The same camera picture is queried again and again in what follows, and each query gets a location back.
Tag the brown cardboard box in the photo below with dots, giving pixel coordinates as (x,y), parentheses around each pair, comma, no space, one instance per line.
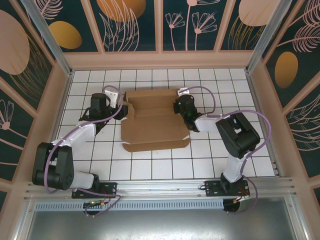
(152,127)

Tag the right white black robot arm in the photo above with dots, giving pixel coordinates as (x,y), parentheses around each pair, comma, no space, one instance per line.
(237,135)

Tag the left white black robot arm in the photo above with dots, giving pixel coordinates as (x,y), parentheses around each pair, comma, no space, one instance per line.
(55,170)

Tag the galvanised metal sheet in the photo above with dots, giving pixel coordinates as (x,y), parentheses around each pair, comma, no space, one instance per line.
(160,225)

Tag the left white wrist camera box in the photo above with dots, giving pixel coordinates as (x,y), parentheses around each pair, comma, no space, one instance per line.
(111,97)

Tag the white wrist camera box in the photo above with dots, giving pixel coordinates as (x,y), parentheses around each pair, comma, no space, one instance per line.
(183,91)
(111,97)

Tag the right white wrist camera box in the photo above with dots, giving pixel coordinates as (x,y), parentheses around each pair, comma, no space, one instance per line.
(183,91)

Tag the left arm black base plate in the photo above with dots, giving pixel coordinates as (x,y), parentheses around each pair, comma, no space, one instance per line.
(107,188)

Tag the aluminium mounting rail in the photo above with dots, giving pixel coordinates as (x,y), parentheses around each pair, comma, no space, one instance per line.
(160,186)

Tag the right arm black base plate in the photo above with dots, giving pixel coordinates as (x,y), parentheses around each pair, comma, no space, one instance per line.
(212,188)

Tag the aluminium frame post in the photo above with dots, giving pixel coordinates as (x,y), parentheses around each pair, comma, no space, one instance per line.
(270,32)
(45,32)

